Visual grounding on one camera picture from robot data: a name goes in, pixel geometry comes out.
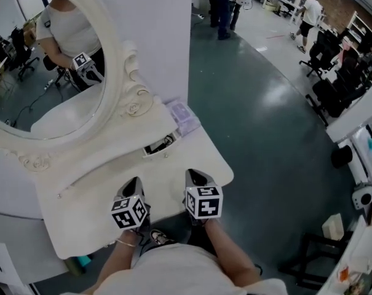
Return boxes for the white open shelf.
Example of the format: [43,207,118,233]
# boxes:
[347,10,372,44]

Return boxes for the white cabinet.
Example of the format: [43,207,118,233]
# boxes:
[0,241,39,295]

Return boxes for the white ornate vanity table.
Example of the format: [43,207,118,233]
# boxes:
[0,0,235,260]

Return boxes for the white shelf with robots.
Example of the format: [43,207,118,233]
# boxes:
[325,106,372,196]

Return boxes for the person's right forearm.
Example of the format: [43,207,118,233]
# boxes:
[205,218,262,287]

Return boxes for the small beige box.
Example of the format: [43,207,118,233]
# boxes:
[322,213,346,241]

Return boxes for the person's white shirt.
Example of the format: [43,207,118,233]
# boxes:
[61,243,290,295]

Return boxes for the purple tissue pack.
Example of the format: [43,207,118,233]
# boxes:
[165,100,201,138]

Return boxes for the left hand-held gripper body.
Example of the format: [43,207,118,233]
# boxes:
[111,194,149,230]

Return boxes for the black frame stool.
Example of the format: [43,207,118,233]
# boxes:
[279,232,352,288]

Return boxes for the white side table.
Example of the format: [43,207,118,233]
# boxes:
[316,215,372,295]

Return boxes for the black cylinder bin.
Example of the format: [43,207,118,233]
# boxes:
[331,145,354,169]

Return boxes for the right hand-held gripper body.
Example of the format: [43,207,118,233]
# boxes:
[184,186,224,220]

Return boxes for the person's black trousers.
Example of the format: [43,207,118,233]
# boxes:
[187,222,217,254]

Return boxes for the person's left shoe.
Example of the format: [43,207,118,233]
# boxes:
[149,228,174,246]

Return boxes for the oval white-framed mirror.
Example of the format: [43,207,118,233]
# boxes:
[0,0,154,173]

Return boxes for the person's left forearm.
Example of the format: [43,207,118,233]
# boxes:
[84,229,140,293]

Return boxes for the black office chair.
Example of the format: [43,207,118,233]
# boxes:
[299,29,343,79]
[305,78,372,125]

